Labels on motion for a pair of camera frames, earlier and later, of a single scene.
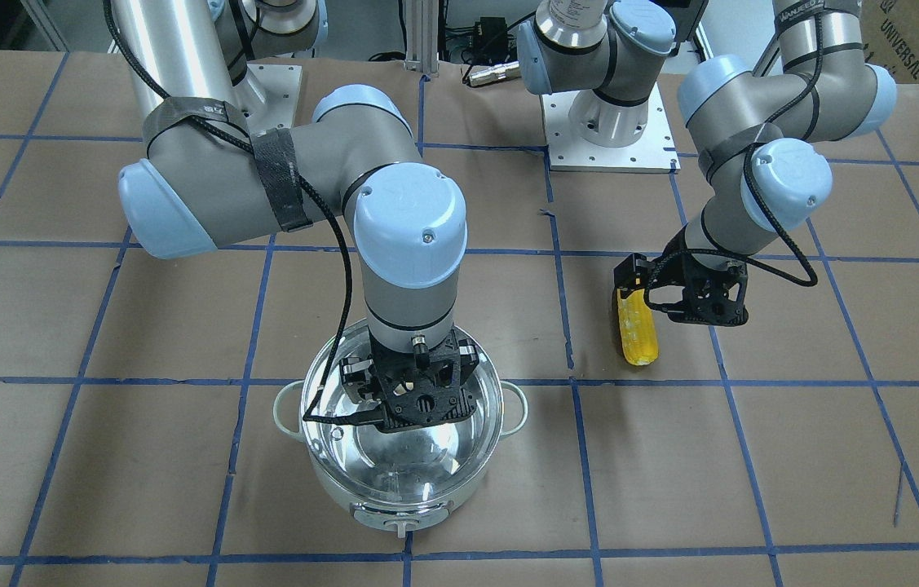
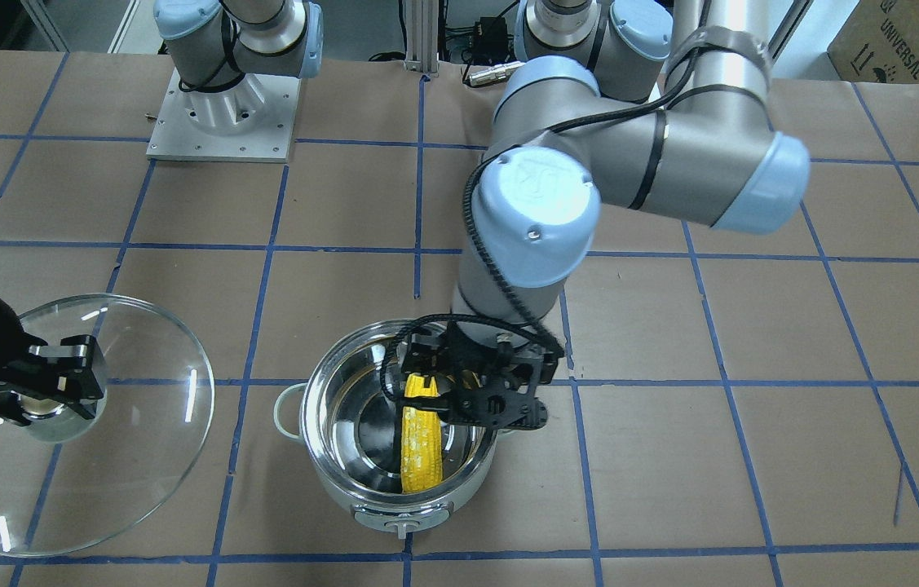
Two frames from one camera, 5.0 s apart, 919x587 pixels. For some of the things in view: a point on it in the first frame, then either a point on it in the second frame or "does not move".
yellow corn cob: [638, 328] to [421, 439]
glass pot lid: [416, 465] to [59, 487]
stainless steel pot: [399, 480] does not move
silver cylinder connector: [481, 76] does not move
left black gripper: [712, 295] to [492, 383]
